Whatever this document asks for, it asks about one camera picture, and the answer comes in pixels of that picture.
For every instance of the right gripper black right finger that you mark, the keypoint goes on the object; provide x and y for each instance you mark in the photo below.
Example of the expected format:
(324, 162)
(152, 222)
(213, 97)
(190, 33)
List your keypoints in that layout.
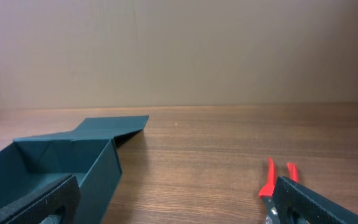
(296, 203)

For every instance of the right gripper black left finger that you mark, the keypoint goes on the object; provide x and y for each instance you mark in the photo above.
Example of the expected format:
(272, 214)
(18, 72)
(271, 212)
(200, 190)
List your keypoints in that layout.
(57, 202)

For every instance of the red handled cutters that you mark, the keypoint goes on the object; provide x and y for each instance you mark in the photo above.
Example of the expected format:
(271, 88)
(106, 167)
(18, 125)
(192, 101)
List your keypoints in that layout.
(266, 195)

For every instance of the dark green open box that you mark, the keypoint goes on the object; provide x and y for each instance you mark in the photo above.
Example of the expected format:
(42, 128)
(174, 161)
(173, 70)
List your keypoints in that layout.
(88, 152)

